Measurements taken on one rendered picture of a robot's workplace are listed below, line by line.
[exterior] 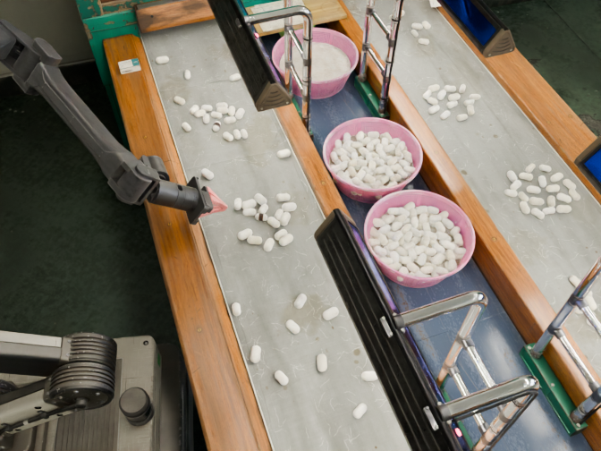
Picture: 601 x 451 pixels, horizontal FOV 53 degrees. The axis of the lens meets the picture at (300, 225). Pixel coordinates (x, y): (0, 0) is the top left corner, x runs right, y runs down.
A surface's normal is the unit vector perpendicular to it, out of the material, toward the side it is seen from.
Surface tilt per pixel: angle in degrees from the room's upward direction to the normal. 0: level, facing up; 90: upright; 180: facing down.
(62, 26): 90
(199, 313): 0
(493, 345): 0
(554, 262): 0
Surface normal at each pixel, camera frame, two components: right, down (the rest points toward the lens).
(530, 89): 0.00, -0.60
